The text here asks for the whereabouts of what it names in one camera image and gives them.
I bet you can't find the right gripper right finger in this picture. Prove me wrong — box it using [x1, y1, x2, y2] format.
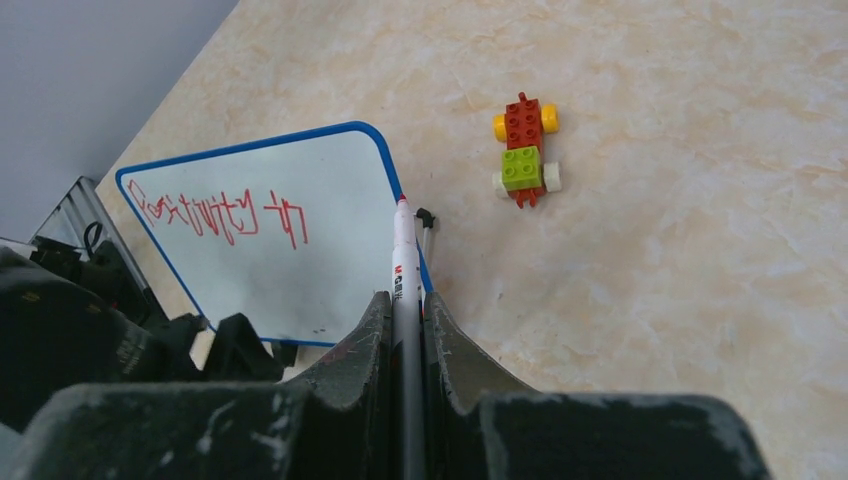
[424, 293, 771, 479]

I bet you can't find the colourful toy brick vehicle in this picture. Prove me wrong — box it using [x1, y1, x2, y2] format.
[492, 92, 563, 209]

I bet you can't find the blue framed whiteboard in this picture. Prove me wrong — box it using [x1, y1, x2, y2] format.
[115, 121, 403, 346]

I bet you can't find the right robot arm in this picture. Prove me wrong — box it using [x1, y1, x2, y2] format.
[1, 248, 771, 479]

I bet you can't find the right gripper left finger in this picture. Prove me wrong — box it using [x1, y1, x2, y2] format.
[5, 292, 393, 479]

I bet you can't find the white whiteboard marker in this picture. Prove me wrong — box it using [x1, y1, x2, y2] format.
[392, 195, 426, 479]

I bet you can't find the metal whiteboard stand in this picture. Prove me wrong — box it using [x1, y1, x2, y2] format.
[415, 208, 436, 264]

